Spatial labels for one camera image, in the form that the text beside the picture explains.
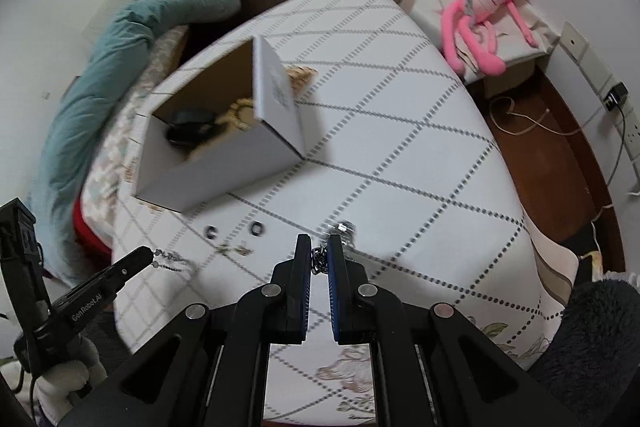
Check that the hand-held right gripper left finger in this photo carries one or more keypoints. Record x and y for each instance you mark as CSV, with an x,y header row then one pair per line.
x,y
303,302

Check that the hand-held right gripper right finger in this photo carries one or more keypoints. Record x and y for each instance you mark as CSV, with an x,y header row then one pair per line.
x,y
333,302

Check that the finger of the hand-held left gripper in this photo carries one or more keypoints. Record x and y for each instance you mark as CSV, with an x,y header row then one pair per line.
x,y
132,267

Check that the white cardboard box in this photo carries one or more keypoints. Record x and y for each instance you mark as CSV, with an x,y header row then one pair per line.
x,y
215,179

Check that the person's left hand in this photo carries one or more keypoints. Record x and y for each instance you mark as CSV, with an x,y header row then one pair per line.
x,y
65,374

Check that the red cloth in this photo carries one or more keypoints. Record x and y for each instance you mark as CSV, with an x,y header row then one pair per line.
x,y
90,227

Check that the small gold earrings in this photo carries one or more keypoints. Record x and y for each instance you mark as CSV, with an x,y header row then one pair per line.
x,y
235,251

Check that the black pouch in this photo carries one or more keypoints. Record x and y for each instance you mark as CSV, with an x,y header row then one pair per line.
x,y
192,127

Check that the bed with grid-patterned sheet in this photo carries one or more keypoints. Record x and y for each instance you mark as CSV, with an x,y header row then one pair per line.
x,y
400,157

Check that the floral bedsheet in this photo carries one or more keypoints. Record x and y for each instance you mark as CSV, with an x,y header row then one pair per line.
x,y
550,277

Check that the teal duvet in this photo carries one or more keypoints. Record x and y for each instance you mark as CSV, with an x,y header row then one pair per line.
x,y
125,42

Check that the dark fuzzy garment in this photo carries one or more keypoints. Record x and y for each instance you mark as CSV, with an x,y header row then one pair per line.
x,y
595,332

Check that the cloth-covered white nightstand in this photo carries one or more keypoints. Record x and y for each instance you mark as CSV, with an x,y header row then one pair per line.
x,y
515,52

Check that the pink plush toy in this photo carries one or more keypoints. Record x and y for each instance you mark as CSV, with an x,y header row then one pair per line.
x,y
472,22

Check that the white power strip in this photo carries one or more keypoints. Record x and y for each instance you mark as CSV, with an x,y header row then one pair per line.
x,y
631,132

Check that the black charger plug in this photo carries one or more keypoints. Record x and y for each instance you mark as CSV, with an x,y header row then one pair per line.
x,y
616,96

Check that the white wall socket plate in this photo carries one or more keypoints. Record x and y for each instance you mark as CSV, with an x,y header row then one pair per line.
x,y
574,38

